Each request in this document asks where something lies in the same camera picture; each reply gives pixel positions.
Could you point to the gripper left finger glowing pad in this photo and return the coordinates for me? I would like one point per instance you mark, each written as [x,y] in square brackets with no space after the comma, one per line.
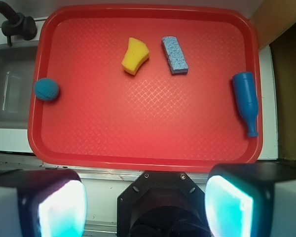
[42,203]

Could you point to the yellow sponge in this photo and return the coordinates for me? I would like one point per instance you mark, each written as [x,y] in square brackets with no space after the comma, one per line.
[136,54]

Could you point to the grey sink basin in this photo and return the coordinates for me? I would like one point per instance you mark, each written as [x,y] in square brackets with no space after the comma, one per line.
[17,64]

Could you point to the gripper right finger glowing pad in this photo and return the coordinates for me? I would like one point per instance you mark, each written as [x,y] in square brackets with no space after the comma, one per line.
[252,200]

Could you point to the black faucet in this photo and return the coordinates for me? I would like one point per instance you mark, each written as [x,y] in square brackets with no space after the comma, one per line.
[17,24]

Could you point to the red plastic tray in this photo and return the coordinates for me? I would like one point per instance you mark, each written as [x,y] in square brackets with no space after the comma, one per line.
[106,117]

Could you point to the blue rectangular sponge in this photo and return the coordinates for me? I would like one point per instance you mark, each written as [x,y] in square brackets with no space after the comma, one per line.
[175,57]

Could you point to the blue textured ball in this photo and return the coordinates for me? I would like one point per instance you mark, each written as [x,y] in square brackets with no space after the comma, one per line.
[46,89]

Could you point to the blue plastic bottle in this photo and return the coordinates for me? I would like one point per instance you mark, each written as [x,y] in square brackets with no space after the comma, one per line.
[246,100]

